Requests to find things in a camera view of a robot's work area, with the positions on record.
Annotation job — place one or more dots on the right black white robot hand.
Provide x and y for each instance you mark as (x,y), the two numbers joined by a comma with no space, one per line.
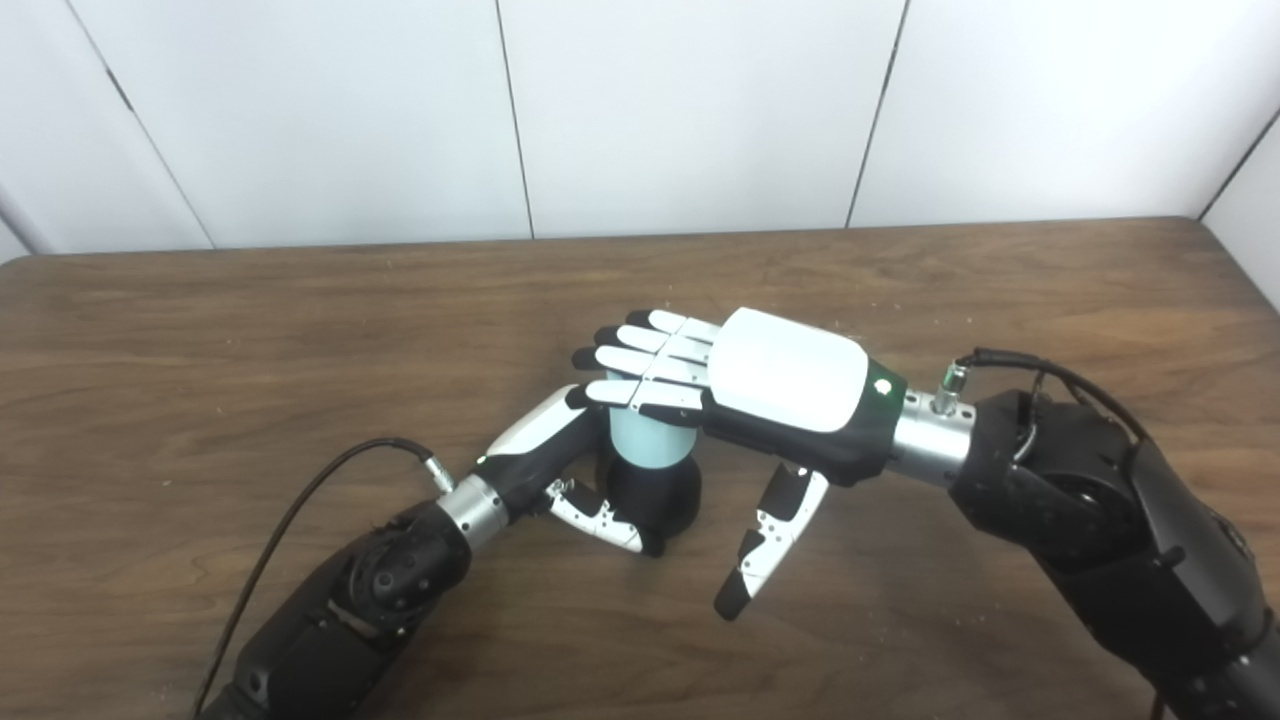
(790,375)

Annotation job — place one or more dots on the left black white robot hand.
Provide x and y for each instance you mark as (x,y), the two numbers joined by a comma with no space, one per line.
(535,440)

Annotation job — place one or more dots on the black flared nozzle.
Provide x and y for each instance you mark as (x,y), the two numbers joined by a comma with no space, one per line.
(655,500)

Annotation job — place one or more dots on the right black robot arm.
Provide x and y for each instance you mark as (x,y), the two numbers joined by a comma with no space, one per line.
(1110,520)

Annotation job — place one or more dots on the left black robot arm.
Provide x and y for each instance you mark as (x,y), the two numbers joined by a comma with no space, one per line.
(350,620)

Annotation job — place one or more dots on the white wall corner post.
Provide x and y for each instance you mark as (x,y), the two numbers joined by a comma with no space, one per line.
(15,225)

